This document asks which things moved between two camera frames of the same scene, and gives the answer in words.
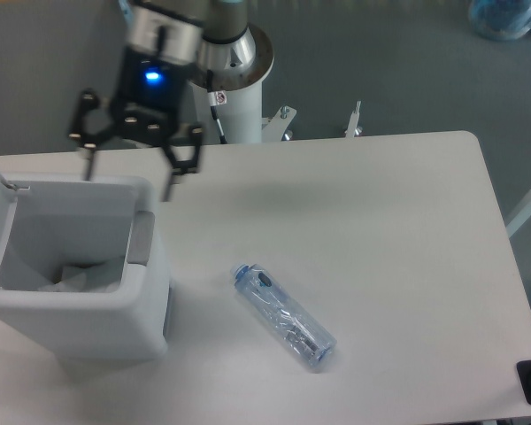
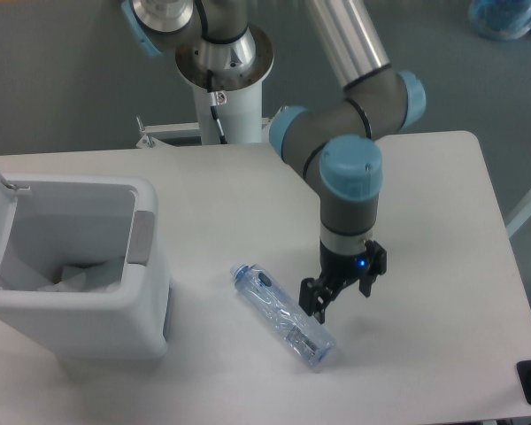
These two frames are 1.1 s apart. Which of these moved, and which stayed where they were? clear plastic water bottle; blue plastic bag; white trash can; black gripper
Moved: black gripper
Stayed: white trash can; blue plastic bag; clear plastic water bottle
